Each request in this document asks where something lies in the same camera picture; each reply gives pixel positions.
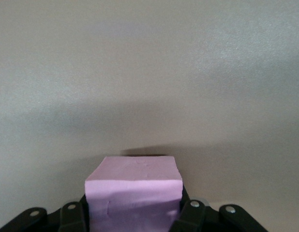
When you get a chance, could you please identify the pink foam cube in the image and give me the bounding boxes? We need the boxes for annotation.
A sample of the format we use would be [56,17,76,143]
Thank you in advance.
[84,156,183,232]

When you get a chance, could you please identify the brown table cover sheet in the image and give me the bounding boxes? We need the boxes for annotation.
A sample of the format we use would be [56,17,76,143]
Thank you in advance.
[0,0,299,232]

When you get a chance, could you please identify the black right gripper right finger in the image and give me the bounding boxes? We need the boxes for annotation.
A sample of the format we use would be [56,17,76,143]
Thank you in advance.
[168,186,269,232]

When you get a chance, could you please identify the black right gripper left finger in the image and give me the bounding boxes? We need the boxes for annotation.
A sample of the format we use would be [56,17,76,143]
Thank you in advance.
[0,194,91,232]

